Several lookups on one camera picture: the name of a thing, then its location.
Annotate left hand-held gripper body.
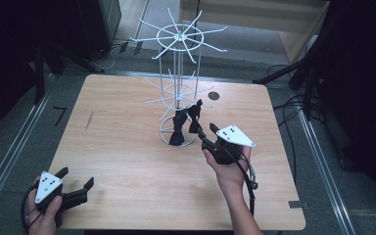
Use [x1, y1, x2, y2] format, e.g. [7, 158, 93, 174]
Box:
[33, 170, 89, 213]

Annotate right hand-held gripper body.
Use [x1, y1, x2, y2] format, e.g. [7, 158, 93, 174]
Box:
[201, 124, 257, 165]

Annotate black cloth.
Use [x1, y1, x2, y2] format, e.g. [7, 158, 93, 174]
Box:
[168, 109, 189, 147]
[187, 99, 205, 134]

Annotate white wire rack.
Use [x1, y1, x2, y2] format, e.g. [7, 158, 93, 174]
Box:
[129, 8, 228, 148]

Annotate person's left hand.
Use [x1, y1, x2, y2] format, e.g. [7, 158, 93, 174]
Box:
[26, 175, 70, 235]

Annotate person's right hand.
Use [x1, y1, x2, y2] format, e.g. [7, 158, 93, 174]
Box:
[203, 146, 253, 194]

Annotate black stand leg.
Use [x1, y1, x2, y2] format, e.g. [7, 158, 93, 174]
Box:
[253, 61, 307, 85]

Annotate grey tape strip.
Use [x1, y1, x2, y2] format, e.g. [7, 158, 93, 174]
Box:
[288, 200, 309, 210]

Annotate black metal stand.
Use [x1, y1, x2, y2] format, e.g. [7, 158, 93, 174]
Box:
[33, 42, 106, 106]

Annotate light wooden shelf unit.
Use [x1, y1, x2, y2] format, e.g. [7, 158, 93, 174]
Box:
[179, 0, 331, 65]

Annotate black cabinet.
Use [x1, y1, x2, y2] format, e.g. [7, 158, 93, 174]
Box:
[77, 0, 122, 61]

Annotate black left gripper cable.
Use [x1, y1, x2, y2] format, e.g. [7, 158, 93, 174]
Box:
[20, 182, 42, 235]

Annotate metal floor rail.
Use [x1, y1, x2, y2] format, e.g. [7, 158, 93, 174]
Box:
[0, 72, 55, 218]
[297, 109, 356, 235]

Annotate black floor cables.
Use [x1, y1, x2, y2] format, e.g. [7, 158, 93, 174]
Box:
[267, 63, 311, 184]

